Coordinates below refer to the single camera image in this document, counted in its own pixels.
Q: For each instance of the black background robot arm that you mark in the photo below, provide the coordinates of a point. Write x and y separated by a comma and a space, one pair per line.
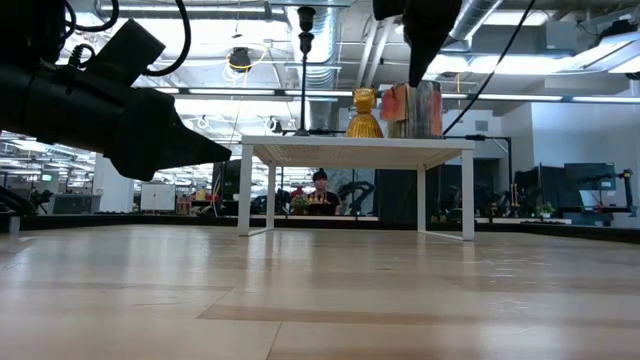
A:
357, 192

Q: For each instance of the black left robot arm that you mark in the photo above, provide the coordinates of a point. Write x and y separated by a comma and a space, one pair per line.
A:
25, 30

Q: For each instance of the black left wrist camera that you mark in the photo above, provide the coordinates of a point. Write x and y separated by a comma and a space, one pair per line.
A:
125, 50

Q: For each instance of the silver ventilation duct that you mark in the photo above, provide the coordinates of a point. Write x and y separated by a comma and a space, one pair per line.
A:
322, 50

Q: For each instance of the amber ribbed glass candle holder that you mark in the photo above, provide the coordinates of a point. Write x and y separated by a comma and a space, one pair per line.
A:
364, 122

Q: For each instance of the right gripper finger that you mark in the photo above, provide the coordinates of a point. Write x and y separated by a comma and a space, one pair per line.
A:
425, 45

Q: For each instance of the silver candle tin orange tag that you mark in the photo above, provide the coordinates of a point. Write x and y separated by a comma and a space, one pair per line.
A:
425, 115

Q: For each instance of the potted flower plant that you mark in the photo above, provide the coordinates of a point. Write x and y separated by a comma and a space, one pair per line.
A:
300, 204

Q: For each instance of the black background monitor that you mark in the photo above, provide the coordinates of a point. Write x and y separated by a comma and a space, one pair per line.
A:
590, 176

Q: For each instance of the white cabinet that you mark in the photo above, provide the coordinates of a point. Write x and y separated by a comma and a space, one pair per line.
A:
157, 197

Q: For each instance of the long ceiling light strip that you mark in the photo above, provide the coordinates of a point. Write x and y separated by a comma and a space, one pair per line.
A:
240, 92

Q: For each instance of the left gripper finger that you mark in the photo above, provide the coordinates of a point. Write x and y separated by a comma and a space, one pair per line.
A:
200, 147

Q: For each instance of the white perforated metal shelf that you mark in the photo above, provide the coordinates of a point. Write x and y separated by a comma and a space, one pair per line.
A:
350, 150

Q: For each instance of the small potted plant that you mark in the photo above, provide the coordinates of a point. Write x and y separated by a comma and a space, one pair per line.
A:
545, 209

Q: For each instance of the person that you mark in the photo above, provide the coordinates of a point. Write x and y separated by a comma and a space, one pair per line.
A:
324, 199

